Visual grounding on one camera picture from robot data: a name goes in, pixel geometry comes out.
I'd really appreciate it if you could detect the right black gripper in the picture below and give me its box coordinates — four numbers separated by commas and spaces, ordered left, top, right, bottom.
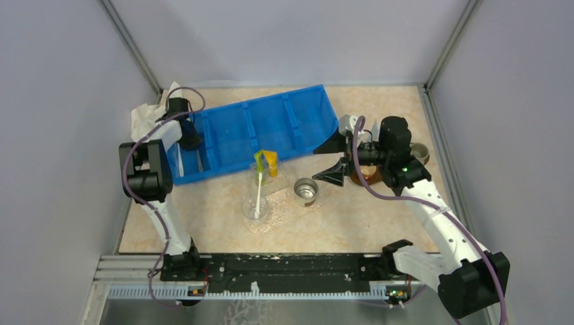
312, 125, 390, 186

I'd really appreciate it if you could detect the silver metal cup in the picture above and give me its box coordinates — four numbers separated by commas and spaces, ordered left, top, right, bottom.
293, 178, 319, 207

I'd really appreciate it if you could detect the white ceramic cup cork base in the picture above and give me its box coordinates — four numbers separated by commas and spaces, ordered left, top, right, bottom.
410, 142, 430, 165

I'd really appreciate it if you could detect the clear glass cup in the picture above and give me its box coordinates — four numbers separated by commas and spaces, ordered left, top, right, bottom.
241, 197, 269, 221

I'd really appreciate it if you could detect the yellow green tube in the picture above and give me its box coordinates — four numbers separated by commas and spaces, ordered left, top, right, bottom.
254, 150, 265, 183

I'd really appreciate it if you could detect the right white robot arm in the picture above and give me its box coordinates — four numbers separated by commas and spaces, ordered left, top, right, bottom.
315, 115, 510, 324

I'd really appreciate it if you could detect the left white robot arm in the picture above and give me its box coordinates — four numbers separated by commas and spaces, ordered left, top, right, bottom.
118, 97, 203, 280

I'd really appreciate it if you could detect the brown wooden tray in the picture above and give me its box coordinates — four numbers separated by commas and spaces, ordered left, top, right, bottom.
349, 152, 431, 186

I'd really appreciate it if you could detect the clear textured oval tray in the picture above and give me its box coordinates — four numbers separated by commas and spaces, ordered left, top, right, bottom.
240, 188, 325, 234

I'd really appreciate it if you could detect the white crumpled cloth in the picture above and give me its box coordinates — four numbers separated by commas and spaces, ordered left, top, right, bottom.
131, 82, 182, 149

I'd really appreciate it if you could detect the blue divided plastic bin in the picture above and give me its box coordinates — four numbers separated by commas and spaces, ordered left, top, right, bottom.
167, 85, 338, 186

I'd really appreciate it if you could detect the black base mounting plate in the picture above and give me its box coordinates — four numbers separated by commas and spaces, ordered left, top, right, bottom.
156, 253, 412, 300

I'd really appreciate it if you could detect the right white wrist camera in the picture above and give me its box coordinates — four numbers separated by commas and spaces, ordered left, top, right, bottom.
338, 114, 359, 136

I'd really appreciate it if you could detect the aluminium frame rail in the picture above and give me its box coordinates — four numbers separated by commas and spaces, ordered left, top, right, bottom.
91, 253, 500, 301

